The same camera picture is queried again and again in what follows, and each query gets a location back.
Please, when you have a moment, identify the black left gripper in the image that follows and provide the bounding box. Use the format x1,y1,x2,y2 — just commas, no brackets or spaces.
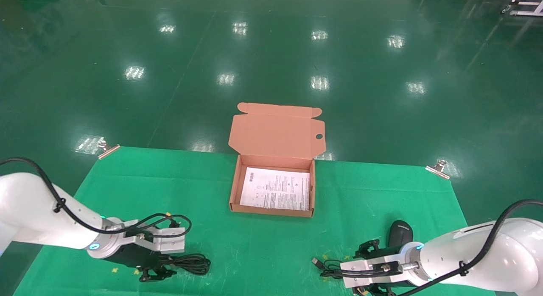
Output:
105,245,177,283

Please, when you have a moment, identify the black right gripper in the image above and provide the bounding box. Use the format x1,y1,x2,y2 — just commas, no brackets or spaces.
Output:
354,239,409,296

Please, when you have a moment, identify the black data cable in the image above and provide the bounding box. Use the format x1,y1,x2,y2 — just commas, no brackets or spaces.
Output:
159,253,211,276

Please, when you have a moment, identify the open brown cardboard box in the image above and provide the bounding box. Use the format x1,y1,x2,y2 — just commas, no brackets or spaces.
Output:
228,102,326,218

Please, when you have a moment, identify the green table cloth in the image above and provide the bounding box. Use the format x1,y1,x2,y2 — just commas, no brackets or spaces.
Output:
13,146,497,296

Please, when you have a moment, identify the silver metal binder clip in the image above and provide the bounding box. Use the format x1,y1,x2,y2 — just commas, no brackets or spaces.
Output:
98,139,120,160
425,159,451,179

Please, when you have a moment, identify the white printed paper sheet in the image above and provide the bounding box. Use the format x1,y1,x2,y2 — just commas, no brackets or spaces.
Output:
240,167,311,211

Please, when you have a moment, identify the white workshop table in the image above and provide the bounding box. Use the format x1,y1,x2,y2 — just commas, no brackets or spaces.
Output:
502,0,543,17

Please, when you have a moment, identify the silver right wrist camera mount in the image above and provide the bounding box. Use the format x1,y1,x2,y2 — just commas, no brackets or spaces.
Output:
339,254,404,289

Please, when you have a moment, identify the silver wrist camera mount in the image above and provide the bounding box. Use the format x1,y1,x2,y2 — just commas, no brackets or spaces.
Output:
339,254,404,289
111,219,186,255

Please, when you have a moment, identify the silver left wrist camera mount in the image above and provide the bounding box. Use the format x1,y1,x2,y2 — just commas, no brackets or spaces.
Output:
111,219,186,255

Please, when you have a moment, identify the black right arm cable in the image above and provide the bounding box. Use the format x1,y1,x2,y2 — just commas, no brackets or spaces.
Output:
397,199,543,296

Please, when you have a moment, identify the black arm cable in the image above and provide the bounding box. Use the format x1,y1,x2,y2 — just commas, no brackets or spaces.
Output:
397,199,543,296
0,157,192,237

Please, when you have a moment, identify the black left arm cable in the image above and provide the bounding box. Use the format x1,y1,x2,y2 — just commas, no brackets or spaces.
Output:
0,157,192,237

